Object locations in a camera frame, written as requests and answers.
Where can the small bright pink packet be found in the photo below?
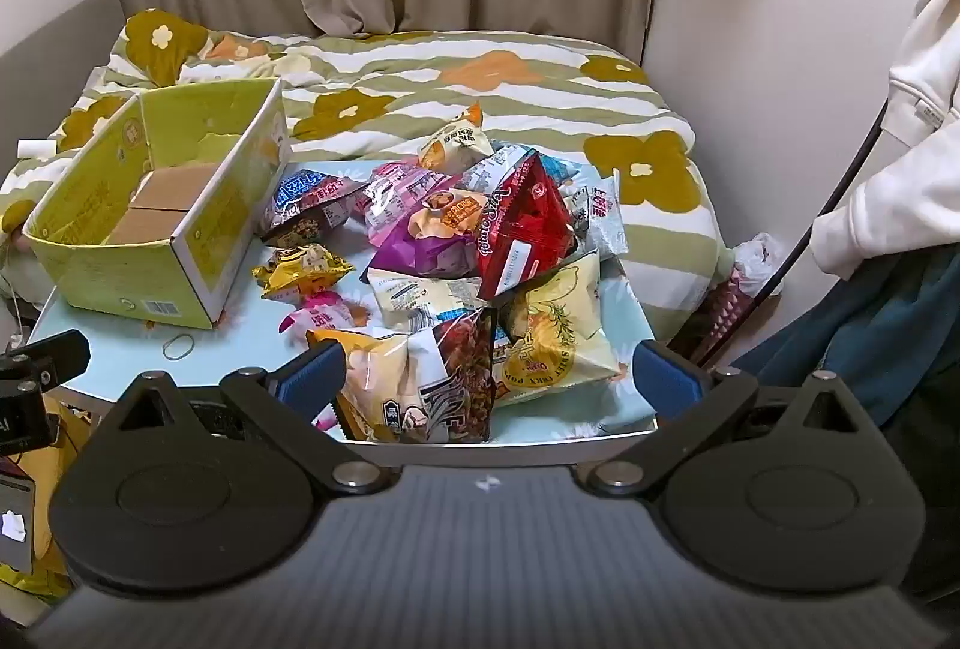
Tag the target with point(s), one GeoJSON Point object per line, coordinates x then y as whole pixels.
{"type": "Point", "coordinates": [322, 317]}

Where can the red snack packet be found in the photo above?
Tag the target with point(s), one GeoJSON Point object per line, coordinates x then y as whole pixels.
{"type": "Point", "coordinates": [525, 221]}

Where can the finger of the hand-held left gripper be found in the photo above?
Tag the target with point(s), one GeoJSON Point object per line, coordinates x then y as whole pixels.
{"type": "Point", "coordinates": [52, 356]}

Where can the gold snack packet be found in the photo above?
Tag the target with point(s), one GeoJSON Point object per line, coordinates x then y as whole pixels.
{"type": "Point", "coordinates": [300, 268]}

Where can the green cardboard box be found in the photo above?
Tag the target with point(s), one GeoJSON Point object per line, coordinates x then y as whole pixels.
{"type": "Point", "coordinates": [157, 199]}

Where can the pale yellow popcorn bag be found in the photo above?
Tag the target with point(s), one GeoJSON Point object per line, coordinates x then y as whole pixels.
{"type": "Point", "coordinates": [559, 334]}

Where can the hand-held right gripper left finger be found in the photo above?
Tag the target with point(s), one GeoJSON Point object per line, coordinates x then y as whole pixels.
{"type": "Point", "coordinates": [309, 380]}

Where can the orange and white snack packet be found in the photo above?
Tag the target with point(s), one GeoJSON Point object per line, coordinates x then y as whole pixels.
{"type": "Point", "coordinates": [450, 145]}

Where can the white plastic bag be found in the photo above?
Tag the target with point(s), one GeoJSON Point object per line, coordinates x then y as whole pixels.
{"type": "Point", "coordinates": [757, 255]}

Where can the brown chocolate snack packet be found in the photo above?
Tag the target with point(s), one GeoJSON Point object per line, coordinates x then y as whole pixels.
{"type": "Point", "coordinates": [307, 203]}

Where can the rubber band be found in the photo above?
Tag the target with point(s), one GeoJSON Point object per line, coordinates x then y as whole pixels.
{"type": "Point", "coordinates": [166, 346]}

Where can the teal cloth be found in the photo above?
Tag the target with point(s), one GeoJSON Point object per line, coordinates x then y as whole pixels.
{"type": "Point", "coordinates": [862, 334]}

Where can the purple snack packet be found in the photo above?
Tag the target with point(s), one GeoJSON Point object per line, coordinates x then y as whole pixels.
{"type": "Point", "coordinates": [420, 244]}

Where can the light blue snack packet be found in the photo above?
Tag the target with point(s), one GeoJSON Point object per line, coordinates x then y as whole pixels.
{"type": "Point", "coordinates": [556, 168]}

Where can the dark red patterned bag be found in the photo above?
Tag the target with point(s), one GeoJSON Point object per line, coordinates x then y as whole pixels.
{"type": "Point", "coordinates": [720, 319]}

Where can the yellow and white chips bag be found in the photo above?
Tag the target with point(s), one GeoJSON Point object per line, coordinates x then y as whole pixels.
{"type": "Point", "coordinates": [382, 383]}

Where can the floral striped blanket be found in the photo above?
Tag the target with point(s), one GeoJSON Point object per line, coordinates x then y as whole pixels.
{"type": "Point", "coordinates": [465, 87]}

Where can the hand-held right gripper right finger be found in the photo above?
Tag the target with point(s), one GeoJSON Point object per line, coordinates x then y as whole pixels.
{"type": "Point", "coordinates": [666, 375]}

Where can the grey bed headboard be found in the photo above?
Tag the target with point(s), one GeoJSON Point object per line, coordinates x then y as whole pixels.
{"type": "Point", "coordinates": [52, 30]}

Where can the clear bag of dark snacks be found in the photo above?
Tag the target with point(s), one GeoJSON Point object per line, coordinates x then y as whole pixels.
{"type": "Point", "coordinates": [466, 379]}

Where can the white packet with red lettering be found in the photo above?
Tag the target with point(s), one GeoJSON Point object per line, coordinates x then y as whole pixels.
{"type": "Point", "coordinates": [602, 210]}

